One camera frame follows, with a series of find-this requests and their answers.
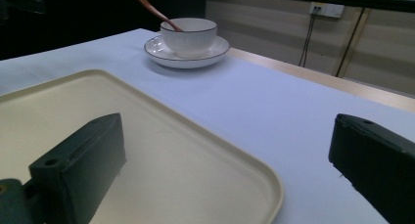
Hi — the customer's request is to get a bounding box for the light blue table cloth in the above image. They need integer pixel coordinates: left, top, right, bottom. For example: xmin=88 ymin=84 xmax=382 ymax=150
xmin=0 ymin=27 xmax=415 ymax=224

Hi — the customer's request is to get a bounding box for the white wall socket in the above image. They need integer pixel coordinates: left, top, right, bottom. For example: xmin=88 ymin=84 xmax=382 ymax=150
xmin=308 ymin=1 xmax=346 ymax=20

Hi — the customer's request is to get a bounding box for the white saucer with dark rim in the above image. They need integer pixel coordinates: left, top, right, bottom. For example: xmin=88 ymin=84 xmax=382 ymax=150
xmin=143 ymin=34 xmax=231 ymax=69

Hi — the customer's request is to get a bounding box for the black cable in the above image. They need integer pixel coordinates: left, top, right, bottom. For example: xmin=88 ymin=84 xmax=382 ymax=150
xmin=298 ymin=7 xmax=320 ymax=68
xmin=335 ymin=7 xmax=367 ymax=78

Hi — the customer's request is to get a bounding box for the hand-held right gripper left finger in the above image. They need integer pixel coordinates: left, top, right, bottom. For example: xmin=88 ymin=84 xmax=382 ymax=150
xmin=28 ymin=112 xmax=127 ymax=224

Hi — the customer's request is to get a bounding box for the wooden spoon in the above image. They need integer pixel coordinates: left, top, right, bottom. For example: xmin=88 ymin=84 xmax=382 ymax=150
xmin=136 ymin=0 xmax=184 ymax=33

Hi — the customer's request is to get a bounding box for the white bowl with dark rim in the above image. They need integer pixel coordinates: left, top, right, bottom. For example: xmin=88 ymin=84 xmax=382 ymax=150
xmin=159 ymin=17 xmax=218 ymax=59

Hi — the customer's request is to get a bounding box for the cream plastic tray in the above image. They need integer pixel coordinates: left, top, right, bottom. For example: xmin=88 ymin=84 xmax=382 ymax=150
xmin=0 ymin=68 xmax=285 ymax=224

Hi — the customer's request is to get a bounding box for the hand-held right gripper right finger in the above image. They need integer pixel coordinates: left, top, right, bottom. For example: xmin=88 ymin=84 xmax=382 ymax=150
xmin=328 ymin=112 xmax=415 ymax=224

